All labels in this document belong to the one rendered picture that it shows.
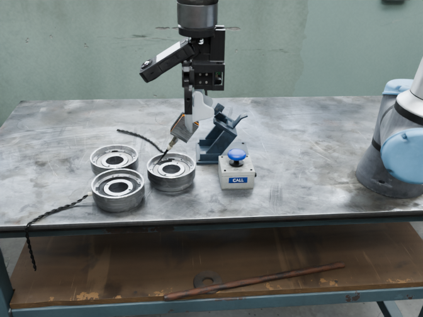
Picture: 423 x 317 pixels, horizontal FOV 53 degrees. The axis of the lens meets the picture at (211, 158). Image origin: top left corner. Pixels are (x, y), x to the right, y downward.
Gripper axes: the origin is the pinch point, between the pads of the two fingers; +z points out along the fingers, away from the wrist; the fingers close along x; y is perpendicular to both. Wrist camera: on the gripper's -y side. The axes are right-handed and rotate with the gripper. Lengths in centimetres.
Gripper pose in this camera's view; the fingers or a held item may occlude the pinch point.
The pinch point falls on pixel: (187, 122)
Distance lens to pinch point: 89.2
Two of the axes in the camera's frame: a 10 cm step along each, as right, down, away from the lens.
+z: -0.2, 8.6, 5.1
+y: 10.0, -0.1, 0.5
